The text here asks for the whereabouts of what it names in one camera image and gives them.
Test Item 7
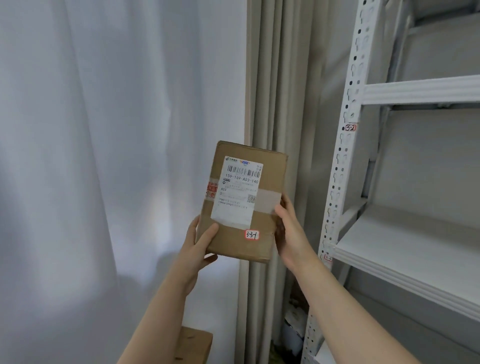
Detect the person's right hand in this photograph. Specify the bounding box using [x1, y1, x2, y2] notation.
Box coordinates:
[273, 193, 320, 276]

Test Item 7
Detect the person's left hand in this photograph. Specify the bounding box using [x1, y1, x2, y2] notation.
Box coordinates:
[166, 215, 219, 297]

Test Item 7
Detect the brown cardboard parcel with label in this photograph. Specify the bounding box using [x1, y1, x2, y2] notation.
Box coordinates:
[196, 140, 289, 264]

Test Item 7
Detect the person's right forearm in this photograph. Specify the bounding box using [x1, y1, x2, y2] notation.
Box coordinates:
[296, 258, 422, 364]

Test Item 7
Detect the person's left forearm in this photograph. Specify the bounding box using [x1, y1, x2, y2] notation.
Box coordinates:
[117, 267, 199, 364]

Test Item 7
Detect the beige pleated curtain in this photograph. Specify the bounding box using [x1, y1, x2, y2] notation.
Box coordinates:
[234, 0, 361, 364]

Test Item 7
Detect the white crumpled bag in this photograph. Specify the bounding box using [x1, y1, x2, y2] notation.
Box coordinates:
[282, 296, 310, 359]

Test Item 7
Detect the brown cardboard box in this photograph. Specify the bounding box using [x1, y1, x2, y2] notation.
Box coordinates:
[173, 326, 214, 364]

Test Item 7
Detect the white sheer curtain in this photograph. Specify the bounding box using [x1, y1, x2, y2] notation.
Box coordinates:
[0, 0, 249, 364]

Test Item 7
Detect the white metal shelving rack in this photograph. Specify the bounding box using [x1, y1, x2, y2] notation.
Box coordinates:
[300, 0, 480, 364]

